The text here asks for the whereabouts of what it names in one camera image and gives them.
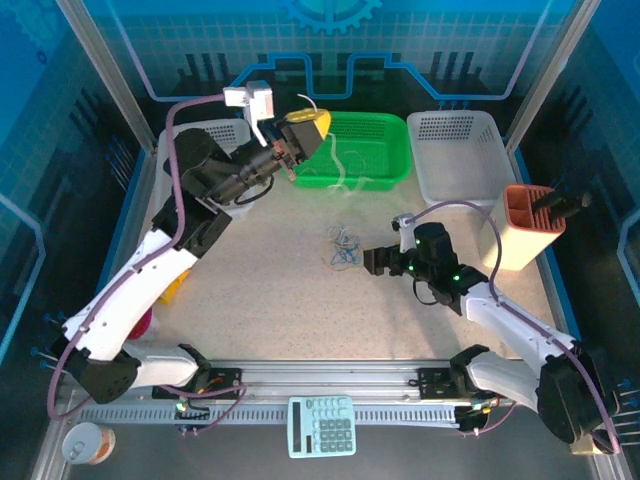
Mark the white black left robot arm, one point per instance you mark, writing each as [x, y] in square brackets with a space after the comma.
[135, 295]

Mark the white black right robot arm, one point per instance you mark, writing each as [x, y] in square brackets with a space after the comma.
[520, 320]

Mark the white perforated plastic basket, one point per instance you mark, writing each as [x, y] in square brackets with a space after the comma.
[450, 160]
[235, 132]

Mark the green perforated plastic basket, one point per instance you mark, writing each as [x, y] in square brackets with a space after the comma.
[380, 150]

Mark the cream holder with orange top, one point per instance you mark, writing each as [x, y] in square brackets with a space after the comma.
[510, 235]

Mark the yellow snack bag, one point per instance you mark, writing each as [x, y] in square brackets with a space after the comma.
[175, 290]

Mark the light blue calculator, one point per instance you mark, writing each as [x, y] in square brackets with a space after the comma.
[322, 427]

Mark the white cup with pink lid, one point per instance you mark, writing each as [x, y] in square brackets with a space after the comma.
[142, 325]

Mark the tin can with orange label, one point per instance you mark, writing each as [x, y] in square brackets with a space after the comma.
[95, 445]

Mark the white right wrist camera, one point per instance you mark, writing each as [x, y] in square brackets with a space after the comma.
[402, 220]

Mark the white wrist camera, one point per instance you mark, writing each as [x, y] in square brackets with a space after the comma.
[255, 97]
[402, 220]

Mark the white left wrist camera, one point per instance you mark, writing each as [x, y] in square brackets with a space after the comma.
[255, 97]

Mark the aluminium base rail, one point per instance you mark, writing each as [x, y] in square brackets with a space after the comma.
[325, 375]

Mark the aluminium frame post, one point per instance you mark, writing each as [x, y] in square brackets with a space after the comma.
[109, 75]
[544, 75]

